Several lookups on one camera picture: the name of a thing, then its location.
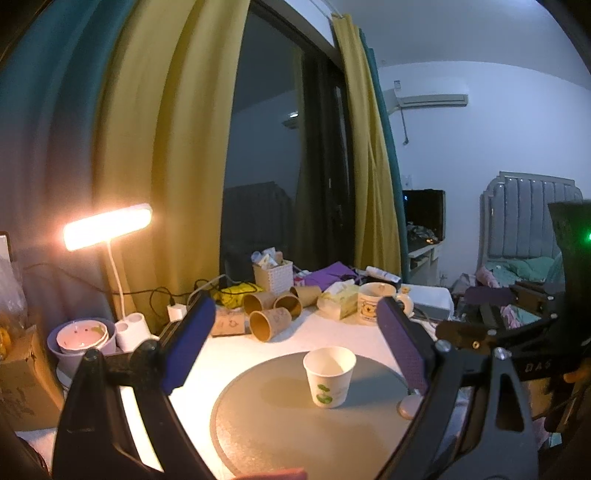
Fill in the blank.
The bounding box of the white paper cup green print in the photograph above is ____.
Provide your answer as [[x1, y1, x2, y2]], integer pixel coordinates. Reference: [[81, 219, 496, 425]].
[[303, 346, 356, 409]]

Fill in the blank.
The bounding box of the beige paper cup pink print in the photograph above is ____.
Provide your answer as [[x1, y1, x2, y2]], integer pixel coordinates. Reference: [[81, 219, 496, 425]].
[[211, 306, 247, 337]]

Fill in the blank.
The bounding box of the brown paper cup right back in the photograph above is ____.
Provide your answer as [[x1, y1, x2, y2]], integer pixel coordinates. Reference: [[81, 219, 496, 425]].
[[290, 285, 322, 308]]

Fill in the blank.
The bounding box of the brown paper cup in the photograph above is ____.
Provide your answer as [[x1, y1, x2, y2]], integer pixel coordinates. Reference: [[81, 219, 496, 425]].
[[249, 307, 293, 342], [273, 291, 303, 320], [242, 291, 276, 315], [290, 285, 322, 308]]

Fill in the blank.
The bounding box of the brown paper cup middle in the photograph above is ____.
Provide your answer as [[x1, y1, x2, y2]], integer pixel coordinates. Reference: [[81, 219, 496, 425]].
[[273, 291, 303, 320]]

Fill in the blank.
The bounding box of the brown paper cup front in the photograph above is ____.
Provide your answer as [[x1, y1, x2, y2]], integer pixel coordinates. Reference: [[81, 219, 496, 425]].
[[249, 307, 293, 342]]

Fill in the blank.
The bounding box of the brown paper cup left back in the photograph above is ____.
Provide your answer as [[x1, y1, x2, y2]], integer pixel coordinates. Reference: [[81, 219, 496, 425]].
[[242, 291, 276, 315]]

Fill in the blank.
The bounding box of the white round plate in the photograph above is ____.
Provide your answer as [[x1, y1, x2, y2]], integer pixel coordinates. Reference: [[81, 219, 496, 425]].
[[55, 367, 72, 392]]

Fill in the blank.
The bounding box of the cardboard box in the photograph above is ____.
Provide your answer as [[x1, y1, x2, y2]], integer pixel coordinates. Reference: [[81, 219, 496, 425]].
[[0, 327, 64, 431]]

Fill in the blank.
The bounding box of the grey padded headboard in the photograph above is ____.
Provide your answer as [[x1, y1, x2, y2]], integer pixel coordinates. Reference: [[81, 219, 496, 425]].
[[478, 171, 583, 266]]

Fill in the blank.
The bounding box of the purple bowl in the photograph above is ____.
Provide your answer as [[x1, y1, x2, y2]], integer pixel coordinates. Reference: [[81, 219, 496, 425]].
[[46, 318, 116, 377]]

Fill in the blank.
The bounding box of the pink patterned bowl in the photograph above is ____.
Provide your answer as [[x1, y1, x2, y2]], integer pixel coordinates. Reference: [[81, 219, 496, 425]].
[[56, 319, 108, 353]]

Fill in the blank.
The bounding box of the black monitor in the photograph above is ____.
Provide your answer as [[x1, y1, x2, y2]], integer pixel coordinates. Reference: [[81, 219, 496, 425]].
[[403, 189, 446, 251]]

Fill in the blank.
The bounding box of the white desk lamp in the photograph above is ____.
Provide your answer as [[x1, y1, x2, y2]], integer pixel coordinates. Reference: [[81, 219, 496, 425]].
[[63, 203, 152, 352]]

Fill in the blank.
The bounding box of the white bear mug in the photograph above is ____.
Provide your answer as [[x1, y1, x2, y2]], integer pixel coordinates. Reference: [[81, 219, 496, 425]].
[[358, 282, 414, 325]]

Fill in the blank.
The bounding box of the yellow curtain right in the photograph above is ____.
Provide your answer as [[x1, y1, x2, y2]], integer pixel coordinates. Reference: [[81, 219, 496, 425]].
[[332, 15, 402, 275]]

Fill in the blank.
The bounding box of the yellow curtain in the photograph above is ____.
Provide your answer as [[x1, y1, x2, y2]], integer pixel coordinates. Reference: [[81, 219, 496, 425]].
[[332, 15, 402, 275], [94, 1, 249, 332]]

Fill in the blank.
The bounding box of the white charger plug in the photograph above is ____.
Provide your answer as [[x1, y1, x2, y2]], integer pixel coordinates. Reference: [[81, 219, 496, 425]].
[[167, 303, 187, 322]]

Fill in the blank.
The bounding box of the yellow tissue pack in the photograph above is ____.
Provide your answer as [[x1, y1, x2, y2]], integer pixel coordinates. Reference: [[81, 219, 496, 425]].
[[317, 280, 359, 320]]

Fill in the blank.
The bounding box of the purple cloth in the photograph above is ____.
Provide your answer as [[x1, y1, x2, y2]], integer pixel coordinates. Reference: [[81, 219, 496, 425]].
[[304, 262, 359, 292]]

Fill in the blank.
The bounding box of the round grey mat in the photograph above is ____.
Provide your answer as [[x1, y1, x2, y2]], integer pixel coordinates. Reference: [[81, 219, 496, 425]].
[[211, 353, 410, 479]]

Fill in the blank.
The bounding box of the yellow patterned pouch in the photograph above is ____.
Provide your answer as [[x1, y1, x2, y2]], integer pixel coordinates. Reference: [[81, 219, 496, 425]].
[[212, 282, 263, 309]]

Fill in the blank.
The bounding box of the white woven basket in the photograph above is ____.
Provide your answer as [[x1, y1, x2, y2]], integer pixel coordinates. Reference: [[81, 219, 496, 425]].
[[253, 260, 294, 294]]

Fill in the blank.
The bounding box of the white air conditioner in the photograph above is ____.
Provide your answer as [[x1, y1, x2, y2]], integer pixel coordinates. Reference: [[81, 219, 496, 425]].
[[383, 89, 469, 114]]

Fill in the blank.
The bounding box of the yellow curtain left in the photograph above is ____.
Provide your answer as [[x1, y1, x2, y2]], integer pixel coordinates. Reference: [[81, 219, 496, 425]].
[[94, 1, 249, 332]]

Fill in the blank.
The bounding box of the black cable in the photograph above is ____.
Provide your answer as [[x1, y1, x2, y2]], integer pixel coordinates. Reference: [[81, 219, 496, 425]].
[[22, 262, 228, 319]]

